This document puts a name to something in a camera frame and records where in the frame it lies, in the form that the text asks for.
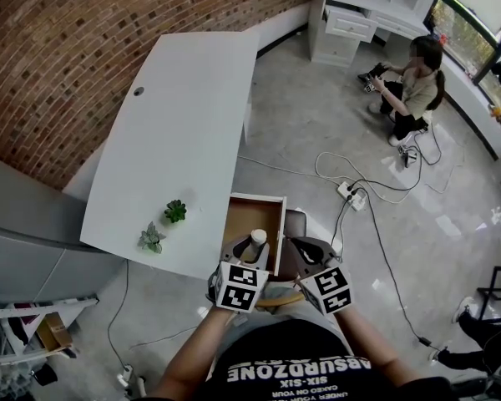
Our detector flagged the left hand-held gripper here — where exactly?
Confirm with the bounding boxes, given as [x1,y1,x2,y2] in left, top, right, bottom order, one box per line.
[208,235,271,313]

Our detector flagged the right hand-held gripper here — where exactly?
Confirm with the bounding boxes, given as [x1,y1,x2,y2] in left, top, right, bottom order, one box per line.
[290,236,356,317]

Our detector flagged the white drawer wooden inside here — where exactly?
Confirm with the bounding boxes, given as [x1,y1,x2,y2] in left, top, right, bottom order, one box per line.
[220,192,288,278]

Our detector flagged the person's left forearm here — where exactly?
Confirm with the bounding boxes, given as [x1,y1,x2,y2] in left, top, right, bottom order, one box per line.
[149,307,239,401]

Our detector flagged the person's right forearm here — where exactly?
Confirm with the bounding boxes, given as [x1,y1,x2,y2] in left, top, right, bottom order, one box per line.
[333,305,423,388]

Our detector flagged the wooden chair brown seat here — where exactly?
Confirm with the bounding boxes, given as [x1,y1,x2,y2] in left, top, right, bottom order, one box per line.
[256,207,308,308]

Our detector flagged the person's grey shorts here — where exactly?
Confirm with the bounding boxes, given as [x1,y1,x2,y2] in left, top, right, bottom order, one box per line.
[210,282,339,350]

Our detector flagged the white power strip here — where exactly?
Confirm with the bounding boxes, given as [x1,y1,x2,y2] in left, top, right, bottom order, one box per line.
[337,180,367,212]

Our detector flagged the green succulent plant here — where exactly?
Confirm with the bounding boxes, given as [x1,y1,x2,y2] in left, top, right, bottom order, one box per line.
[164,199,188,224]

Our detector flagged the person's black t-shirt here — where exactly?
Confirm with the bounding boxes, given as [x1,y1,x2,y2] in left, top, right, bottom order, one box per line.
[195,317,456,401]

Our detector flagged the pale leafy potted plant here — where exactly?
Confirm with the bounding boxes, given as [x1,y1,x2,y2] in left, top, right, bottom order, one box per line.
[137,221,167,254]

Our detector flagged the black metal stand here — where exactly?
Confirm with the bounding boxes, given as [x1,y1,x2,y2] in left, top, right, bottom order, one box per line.
[477,234,501,321]

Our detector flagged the cardboard box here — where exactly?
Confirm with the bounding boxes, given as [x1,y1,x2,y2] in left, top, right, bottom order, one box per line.
[35,311,74,350]

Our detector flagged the white hutch desk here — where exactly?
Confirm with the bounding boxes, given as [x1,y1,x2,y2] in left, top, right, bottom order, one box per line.
[306,0,448,67]

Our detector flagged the white window bench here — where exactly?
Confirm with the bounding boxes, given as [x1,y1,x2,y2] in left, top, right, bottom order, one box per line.
[438,52,501,204]

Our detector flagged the white metal rack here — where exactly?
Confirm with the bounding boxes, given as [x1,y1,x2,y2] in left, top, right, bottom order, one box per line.
[0,297,99,401]

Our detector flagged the grey refrigerator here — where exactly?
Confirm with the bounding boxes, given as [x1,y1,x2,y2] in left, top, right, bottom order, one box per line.
[0,150,129,304]

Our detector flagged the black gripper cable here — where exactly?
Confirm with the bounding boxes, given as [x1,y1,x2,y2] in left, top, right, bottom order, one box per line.
[329,198,352,258]

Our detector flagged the long black adapter cable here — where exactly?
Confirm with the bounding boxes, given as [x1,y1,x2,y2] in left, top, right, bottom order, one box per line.
[350,177,433,346]

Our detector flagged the looped white cable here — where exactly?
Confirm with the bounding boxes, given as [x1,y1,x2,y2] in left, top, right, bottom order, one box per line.
[315,151,414,204]

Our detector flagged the black charger cable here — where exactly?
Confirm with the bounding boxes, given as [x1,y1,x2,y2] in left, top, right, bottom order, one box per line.
[107,259,130,369]

